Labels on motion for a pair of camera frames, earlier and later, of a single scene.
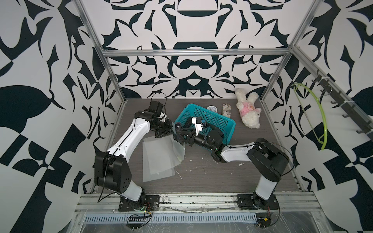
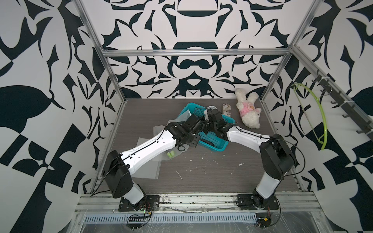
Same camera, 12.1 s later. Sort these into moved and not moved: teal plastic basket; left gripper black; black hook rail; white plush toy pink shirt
Moved: teal plastic basket; left gripper black
Not moved: white plush toy pink shirt; black hook rail
